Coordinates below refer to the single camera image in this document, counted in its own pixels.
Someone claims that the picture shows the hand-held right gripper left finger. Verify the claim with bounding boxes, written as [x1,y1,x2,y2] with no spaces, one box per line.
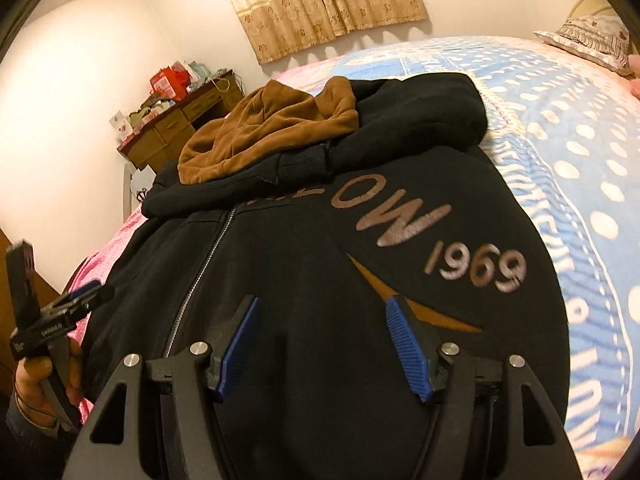
[62,295,261,480]

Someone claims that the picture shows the cream wooden bed headboard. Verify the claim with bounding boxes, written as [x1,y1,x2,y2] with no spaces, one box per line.
[570,0,621,23]

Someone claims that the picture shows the dark wooden bed footboard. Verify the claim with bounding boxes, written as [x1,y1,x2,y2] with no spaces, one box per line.
[0,227,68,361]

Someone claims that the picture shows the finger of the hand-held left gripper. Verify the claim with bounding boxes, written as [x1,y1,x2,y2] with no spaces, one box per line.
[65,283,108,303]
[45,287,117,325]

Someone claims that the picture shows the person's left forearm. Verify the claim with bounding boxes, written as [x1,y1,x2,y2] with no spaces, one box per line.
[0,400,81,480]

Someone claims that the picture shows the red gift boxes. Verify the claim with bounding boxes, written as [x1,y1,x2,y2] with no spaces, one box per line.
[150,66,191,101]

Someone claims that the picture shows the black hooded zip jacket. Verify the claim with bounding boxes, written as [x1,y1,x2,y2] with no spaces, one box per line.
[80,72,571,480]

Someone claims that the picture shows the person's left hand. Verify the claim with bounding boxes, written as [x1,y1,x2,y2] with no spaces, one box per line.
[14,342,85,418]

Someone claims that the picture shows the green cloth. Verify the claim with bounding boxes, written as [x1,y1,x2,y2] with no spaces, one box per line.
[129,100,171,123]

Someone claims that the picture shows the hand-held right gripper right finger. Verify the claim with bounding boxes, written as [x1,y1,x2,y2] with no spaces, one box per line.
[385,295,583,480]

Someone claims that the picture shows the thin bracelet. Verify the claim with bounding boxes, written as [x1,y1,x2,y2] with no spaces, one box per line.
[14,392,63,431]

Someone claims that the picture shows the beige patterned window curtain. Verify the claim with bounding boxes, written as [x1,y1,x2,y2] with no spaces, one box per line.
[212,0,431,65]

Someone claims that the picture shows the white card box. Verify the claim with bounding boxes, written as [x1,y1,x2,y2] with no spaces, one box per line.
[110,110,132,141]

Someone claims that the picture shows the brown wooden desk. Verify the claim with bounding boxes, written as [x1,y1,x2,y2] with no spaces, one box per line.
[116,70,246,173]

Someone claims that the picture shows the pink and blue bed sheet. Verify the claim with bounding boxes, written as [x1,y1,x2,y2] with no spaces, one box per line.
[62,35,640,480]

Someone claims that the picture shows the white printed paper bag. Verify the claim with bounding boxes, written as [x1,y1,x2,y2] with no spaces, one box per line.
[129,167,156,208]

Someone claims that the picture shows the patterned grey pillow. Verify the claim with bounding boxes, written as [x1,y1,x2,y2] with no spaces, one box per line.
[534,16,633,78]

